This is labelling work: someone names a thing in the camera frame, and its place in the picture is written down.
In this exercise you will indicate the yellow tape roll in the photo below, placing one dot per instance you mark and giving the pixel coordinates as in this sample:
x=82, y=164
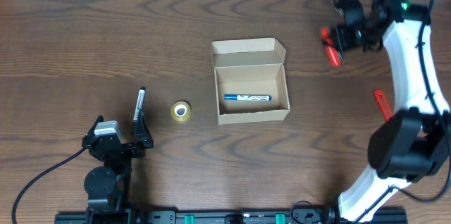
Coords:
x=181, y=111

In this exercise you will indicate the red stapler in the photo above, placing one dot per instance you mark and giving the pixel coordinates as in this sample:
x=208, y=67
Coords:
x=332, y=53

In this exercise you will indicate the red utility knife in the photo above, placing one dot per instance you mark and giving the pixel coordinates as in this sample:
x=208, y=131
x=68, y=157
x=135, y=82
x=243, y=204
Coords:
x=383, y=104

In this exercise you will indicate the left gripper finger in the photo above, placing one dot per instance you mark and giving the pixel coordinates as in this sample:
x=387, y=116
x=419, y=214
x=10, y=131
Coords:
x=142, y=132
x=99, y=119

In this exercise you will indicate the blue marker pen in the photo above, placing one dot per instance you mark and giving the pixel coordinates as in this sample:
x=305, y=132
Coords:
x=237, y=97

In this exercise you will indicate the black mounting rail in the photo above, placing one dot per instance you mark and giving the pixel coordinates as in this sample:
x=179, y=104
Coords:
x=221, y=217

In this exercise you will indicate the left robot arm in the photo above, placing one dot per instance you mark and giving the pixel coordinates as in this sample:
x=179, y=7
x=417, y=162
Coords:
x=108, y=186

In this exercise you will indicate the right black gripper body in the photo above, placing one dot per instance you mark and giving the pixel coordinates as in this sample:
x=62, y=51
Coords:
x=358, y=32

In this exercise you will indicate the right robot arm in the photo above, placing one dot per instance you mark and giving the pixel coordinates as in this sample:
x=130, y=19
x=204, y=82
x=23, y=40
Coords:
x=414, y=142

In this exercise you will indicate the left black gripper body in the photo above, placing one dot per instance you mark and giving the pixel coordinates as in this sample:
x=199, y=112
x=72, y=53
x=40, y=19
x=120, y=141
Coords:
x=136, y=151

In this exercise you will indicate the open cardboard box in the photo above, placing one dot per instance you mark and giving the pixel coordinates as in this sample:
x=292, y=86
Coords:
x=250, y=80

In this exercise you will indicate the black marker pen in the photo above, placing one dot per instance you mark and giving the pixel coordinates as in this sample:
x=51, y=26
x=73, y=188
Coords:
x=139, y=103

